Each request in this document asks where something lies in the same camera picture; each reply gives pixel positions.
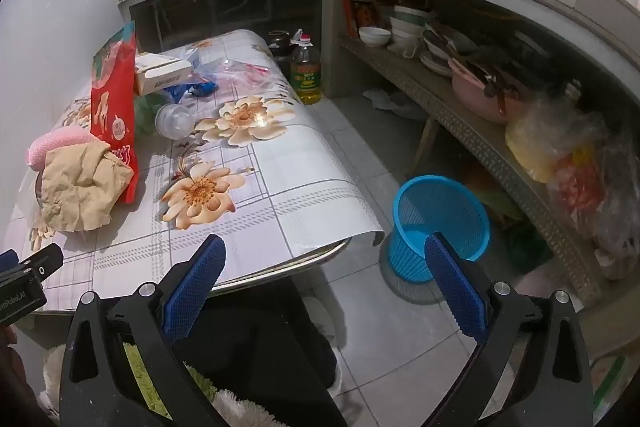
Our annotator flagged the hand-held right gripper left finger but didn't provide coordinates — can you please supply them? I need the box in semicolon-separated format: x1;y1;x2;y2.
59;234;228;427

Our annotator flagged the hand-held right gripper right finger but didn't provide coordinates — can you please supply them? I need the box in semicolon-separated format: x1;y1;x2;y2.
424;232;596;427

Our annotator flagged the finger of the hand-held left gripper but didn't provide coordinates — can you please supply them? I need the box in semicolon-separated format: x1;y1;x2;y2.
17;243;64;283

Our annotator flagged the blue plastic basket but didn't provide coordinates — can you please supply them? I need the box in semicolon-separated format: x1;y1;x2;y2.
389;175;492;284

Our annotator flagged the clear bottle with green label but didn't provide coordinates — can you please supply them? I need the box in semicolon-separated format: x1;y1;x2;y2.
135;94;196;140

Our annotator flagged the white and yellow medicine box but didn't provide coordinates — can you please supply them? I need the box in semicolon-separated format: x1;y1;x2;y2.
134;52;195;96

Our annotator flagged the green plastic bag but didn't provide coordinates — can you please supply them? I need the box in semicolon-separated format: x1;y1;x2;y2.
505;224;553;270

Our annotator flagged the tan crumpled cloth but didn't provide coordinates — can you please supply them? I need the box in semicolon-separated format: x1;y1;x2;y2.
40;142;136;233

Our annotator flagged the person's leg in black trousers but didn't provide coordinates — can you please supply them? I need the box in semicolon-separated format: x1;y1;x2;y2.
172;292;341;427

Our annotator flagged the green fluffy cloth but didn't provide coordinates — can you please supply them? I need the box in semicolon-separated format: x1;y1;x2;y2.
122;339;221;413

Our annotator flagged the pink textured roll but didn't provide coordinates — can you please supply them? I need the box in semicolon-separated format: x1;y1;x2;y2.
26;130;101;172

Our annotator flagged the white fluffy cloth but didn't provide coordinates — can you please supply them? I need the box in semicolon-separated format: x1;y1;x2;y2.
212;387;281;427

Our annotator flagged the floral table cover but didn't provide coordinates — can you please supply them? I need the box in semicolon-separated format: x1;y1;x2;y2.
0;29;386;313

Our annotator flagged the white shoe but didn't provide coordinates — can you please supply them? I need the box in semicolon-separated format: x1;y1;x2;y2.
302;297;343;395

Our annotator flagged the concrete shelf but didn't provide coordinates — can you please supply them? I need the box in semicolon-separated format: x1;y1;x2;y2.
337;34;601;303

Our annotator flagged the plastic bag with red contents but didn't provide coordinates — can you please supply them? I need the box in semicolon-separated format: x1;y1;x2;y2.
547;142;640;280

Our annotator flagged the plastic bag with yellow contents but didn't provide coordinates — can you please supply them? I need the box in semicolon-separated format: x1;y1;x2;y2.
505;92;601;182

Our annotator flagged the red snack bag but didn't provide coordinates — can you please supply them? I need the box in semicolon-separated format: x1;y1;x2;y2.
90;21;140;205

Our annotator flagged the clear packaging with green stripe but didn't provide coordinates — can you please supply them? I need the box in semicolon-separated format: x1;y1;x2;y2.
592;347;636;418

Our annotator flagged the pink plastic basin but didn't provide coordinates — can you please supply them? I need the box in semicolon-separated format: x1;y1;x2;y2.
447;57;531;125

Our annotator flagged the blue crumpled wrapper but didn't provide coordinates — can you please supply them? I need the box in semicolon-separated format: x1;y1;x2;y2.
162;74;221;102

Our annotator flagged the clear bag with pink print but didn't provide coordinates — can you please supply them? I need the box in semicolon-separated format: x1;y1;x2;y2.
192;59;281;95

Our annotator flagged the stack of plates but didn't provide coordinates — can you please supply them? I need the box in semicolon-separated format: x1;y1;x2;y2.
419;29;481;78

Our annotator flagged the cooking oil bottle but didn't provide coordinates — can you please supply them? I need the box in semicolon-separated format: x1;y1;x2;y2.
289;29;323;106

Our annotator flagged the dark ceramic jar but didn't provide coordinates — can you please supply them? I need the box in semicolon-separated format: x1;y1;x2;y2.
267;29;293;60

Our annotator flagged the white bowl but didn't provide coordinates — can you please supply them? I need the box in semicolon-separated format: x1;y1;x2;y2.
358;27;392;48

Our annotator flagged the stack of bowls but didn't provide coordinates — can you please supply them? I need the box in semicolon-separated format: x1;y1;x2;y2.
389;5;436;58

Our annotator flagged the red printed packet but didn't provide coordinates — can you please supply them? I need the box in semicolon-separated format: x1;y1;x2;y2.
342;0;381;40

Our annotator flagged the red handled utensil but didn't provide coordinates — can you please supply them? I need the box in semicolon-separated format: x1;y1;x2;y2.
492;77;508;118

